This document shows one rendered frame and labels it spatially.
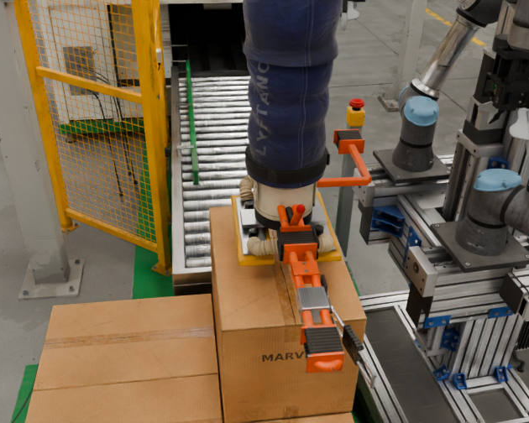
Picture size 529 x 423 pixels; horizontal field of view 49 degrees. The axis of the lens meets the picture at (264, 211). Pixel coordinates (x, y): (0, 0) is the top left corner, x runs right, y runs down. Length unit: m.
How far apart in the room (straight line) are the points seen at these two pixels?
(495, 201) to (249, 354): 0.80
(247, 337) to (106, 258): 1.92
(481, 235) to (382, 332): 1.02
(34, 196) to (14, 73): 0.61
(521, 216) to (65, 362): 1.50
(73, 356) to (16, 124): 1.14
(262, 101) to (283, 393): 0.86
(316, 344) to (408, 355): 1.43
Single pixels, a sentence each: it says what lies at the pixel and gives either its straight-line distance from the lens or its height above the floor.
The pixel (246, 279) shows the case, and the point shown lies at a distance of 1.74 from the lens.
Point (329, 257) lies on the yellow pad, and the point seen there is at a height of 1.07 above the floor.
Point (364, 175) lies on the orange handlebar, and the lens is 1.78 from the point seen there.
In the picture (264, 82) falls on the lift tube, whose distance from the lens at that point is 1.45.
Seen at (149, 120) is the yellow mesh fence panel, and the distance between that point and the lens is 2.79.
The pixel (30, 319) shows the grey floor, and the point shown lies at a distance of 3.16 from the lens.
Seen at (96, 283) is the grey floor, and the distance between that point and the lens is 3.27.
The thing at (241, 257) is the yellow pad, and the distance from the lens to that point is 1.62.
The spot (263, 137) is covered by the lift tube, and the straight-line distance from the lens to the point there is 1.52.
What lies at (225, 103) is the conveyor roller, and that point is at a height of 0.54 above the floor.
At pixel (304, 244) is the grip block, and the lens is 1.44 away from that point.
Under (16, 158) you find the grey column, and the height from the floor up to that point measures 0.77.
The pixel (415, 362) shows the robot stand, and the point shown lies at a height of 0.21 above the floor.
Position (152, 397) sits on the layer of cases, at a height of 0.54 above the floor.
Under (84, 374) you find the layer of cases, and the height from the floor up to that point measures 0.54.
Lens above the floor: 2.08
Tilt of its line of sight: 34 degrees down
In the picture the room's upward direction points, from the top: 1 degrees clockwise
